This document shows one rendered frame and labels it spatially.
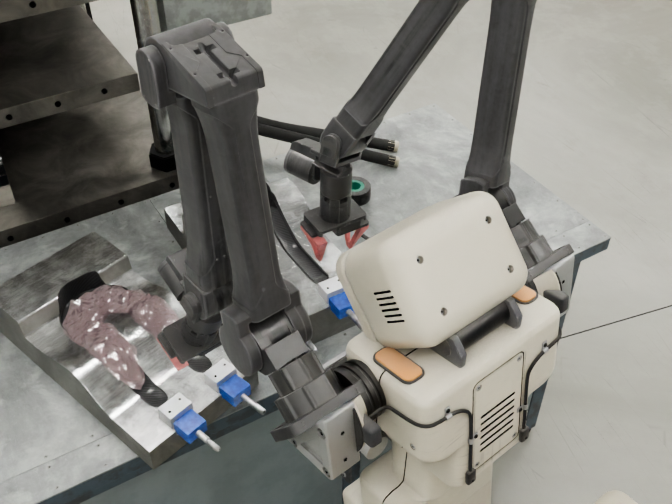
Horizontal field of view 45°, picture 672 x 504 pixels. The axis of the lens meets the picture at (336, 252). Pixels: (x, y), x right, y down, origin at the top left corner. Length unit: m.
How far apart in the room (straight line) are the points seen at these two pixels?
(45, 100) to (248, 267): 1.16
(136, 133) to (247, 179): 1.43
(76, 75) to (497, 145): 1.20
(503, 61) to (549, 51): 3.31
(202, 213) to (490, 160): 0.46
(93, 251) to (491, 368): 0.97
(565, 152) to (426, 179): 1.70
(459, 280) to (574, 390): 1.72
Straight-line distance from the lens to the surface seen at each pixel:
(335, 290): 1.62
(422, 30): 1.30
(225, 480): 1.84
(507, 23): 1.24
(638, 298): 3.11
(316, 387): 1.05
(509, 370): 1.14
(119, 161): 2.26
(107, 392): 1.56
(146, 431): 1.51
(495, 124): 1.26
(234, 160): 0.93
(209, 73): 0.90
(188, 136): 1.00
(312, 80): 4.13
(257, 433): 1.76
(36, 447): 1.61
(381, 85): 1.35
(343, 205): 1.46
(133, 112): 2.46
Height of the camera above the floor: 2.05
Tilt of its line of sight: 42 degrees down
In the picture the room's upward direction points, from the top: straight up
